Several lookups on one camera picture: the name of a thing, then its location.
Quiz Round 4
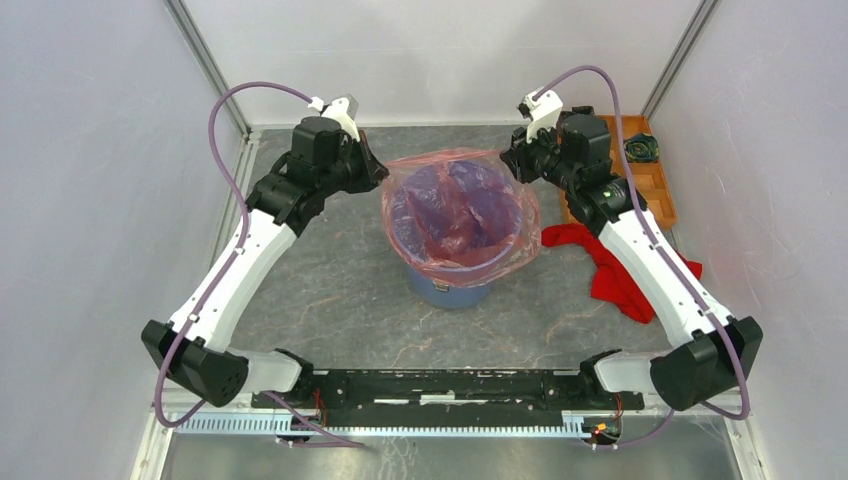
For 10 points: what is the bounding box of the blue plastic trash bin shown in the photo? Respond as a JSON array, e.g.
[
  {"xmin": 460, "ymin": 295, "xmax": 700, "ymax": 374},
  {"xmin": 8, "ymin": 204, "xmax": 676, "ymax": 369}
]
[{"xmin": 383, "ymin": 158, "xmax": 525, "ymax": 309}]

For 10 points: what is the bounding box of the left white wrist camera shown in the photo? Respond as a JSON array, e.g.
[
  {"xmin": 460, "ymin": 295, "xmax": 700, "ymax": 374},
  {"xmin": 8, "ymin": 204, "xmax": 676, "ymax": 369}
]
[{"xmin": 308, "ymin": 94, "xmax": 361, "ymax": 142}]

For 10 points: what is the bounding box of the orange compartment tray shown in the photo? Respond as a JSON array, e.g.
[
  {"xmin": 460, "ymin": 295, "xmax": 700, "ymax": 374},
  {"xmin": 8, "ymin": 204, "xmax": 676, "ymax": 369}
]
[{"xmin": 601, "ymin": 115, "xmax": 678, "ymax": 232}]

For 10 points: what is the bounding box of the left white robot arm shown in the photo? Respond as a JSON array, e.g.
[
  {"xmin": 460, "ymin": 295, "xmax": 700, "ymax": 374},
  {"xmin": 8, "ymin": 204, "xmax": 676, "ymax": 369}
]
[{"xmin": 141, "ymin": 116, "xmax": 388, "ymax": 408}]

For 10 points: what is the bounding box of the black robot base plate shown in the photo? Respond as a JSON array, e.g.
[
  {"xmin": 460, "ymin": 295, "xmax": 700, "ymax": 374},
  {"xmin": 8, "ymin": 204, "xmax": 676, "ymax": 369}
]
[{"xmin": 281, "ymin": 369, "xmax": 645, "ymax": 428}]

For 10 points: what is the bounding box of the red cloth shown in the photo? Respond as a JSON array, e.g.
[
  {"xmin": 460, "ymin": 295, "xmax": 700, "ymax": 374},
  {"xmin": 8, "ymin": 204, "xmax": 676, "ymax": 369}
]
[{"xmin": 540, "ymin": 223, "xmax": 704, "ymax": 325}]

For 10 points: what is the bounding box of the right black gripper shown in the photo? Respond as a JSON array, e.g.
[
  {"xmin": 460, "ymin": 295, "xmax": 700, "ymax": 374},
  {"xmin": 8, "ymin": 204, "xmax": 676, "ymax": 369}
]
[{"xmin": 500, "ymin": 116, "xmax": 579, "ymax": 192}]

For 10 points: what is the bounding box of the purple cable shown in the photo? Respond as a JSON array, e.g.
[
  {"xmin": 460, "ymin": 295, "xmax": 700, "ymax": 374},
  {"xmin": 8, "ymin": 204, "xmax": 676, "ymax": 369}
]
[
  {"xmin": 153, "ymin": 81, "xmax": 316, "ymax": 429},
  {"xmin": 533, "ymin": 64, "xmax": 752, "ymax": 422}
]

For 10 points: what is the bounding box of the dark green bag roll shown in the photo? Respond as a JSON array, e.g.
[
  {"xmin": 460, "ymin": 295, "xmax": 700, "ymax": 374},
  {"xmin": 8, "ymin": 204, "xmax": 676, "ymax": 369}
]
[{"xmin": 624, "ymin": 132, "xmax": 660, "ymax": 163}]

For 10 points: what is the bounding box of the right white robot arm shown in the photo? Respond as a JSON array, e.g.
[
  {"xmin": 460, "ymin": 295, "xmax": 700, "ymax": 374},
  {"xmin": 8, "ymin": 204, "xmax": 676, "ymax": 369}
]
[{"xmin": 500, "ymin": 110, "xmax": 763, "ymax": 420}]

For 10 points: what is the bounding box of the slotted cable duct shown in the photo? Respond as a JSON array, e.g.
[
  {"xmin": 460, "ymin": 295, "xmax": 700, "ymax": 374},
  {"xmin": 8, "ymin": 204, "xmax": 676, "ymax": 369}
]
[{"xmin": 176, "ymin": 410, "xmax": 590, "ymax": 440}]

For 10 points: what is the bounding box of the red translucent trash bag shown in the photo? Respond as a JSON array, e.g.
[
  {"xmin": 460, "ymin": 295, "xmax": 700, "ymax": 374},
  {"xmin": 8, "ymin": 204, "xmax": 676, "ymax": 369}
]
[{"xmin": 381, "ymin": 147, "xmax": 541, "ymax": 287}]

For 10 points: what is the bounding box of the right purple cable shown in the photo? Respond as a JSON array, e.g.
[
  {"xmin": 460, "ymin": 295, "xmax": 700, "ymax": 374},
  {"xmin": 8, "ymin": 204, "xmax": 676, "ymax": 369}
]
[{"xmin": 533, "ymin": 64, "xmax": 752, "ymax": 422}]

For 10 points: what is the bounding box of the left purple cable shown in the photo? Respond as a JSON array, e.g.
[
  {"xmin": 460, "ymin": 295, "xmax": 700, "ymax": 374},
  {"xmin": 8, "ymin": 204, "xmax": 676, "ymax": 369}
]
[{"xmin": 153, "ymin": 81, "xmax": 316, "ymax": 429}]

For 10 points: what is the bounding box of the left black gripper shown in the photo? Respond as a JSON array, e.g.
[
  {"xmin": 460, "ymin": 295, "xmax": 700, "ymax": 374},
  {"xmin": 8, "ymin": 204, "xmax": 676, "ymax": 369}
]
[{"xmin": 319, "ymin": 130, "xmax": 389, "ymax": 198}]

